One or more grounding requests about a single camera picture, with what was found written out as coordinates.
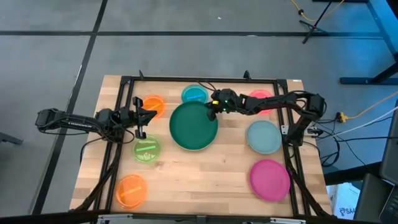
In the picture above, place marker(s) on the grey-blue plastic plate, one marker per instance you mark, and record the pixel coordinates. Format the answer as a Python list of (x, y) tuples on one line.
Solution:
[(264, 137)]

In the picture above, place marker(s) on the small white label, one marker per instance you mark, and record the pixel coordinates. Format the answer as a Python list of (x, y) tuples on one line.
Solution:
[(297, 80)]

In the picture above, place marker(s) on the large orange transparent plate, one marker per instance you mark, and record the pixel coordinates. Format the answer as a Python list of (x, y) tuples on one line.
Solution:
[(130, 193)]

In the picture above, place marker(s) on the blue desk frame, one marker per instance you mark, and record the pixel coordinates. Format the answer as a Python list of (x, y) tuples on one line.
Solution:
[(384, 21)]

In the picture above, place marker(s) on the black tripod stand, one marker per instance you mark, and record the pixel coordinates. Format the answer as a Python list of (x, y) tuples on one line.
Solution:
[(312, 28)]

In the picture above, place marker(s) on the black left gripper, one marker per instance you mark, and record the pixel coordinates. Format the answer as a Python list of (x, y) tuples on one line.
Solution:
[(139, 119)]

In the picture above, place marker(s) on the teal transparent plate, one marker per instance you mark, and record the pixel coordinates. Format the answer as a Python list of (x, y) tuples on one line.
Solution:
[(194, 93)]

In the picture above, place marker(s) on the black furniture foot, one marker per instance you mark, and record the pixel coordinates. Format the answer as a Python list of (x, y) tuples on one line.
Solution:
[(9, 138)]

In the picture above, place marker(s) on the small orange transparent plate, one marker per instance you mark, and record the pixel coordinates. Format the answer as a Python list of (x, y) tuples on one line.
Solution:
[(157, 102)]

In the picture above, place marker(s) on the white cardboard box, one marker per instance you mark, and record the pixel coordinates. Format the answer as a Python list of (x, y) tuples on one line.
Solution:
[(345, 199)]

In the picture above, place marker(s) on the pink transparent plate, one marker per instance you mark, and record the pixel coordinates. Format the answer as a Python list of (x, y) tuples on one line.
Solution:
[(259, 93)]

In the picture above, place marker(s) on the large dark green plate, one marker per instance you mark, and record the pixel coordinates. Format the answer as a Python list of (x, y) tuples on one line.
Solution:
[(191, 127)]

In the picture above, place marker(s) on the silver arm base bracket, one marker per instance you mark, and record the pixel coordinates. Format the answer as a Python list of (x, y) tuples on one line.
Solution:
[(312, 131)]

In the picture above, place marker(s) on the black frame clamp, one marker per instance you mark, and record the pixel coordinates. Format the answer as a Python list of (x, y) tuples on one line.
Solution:
[(247, 74), (141, 74)]

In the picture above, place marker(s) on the magenta plastic plate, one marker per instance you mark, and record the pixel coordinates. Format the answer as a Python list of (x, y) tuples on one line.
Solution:
[(269, 180)]

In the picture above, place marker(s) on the green transparent plate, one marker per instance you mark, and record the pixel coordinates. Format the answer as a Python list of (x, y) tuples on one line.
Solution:
[(146, 152)]

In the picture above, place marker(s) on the black aluminium table frame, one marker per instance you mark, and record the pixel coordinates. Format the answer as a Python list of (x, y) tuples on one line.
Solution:
[(202, 79)]

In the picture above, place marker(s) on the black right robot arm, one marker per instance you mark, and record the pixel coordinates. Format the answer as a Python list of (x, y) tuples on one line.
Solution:
[(280, 101)]

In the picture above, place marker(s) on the black monitor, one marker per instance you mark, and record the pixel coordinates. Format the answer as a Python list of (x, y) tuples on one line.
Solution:
[(373, 199)]

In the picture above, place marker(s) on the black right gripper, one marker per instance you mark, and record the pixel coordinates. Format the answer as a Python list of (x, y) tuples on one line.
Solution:
[(227, 99)]

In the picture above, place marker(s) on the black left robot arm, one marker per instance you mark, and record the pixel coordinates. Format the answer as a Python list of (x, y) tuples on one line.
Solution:
[(71, 119)]

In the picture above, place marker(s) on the black desk foot bar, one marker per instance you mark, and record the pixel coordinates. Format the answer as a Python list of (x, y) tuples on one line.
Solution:
[(351, 174)]

